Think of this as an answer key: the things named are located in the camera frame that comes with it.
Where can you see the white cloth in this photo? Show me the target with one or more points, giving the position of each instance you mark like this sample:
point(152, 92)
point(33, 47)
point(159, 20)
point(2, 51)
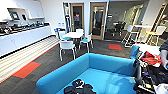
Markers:
point(148, 48)

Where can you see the black office chair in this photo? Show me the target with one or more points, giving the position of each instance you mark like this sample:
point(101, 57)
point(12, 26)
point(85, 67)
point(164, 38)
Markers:
point(119, 28)

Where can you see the white high table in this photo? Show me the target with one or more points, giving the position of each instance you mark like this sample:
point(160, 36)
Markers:
point(141, 26)

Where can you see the white bar stool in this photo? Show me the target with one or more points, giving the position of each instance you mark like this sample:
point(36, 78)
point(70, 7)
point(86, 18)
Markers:
point(130, 31)

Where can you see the red cloth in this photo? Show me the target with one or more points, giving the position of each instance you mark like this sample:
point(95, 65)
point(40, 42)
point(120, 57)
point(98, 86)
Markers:
point(151, 58)

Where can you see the dark built-in appliance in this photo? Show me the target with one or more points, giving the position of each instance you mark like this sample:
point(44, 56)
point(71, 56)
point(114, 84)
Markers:
point(15, 15)

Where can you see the white square table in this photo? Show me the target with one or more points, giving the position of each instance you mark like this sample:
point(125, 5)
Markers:
point(72, 35)

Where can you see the white kitchen counter unit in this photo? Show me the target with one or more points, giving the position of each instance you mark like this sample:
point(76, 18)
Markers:
point(23, 40)

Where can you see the wooden framed glass door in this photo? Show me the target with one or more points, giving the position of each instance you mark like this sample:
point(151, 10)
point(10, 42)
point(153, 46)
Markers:
point(98, 20)

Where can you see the wooden door red sign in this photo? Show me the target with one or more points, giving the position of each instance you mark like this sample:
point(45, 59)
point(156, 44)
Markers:
point(77, 18)

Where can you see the blue sofa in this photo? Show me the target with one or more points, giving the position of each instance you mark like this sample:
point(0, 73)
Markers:
point(100, 73)

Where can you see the yellow seat bar stool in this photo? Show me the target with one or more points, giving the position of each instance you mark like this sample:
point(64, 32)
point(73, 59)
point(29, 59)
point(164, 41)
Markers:
point(156, 31)

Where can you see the person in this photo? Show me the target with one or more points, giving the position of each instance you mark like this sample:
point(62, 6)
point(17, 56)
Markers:
point(164, 53)

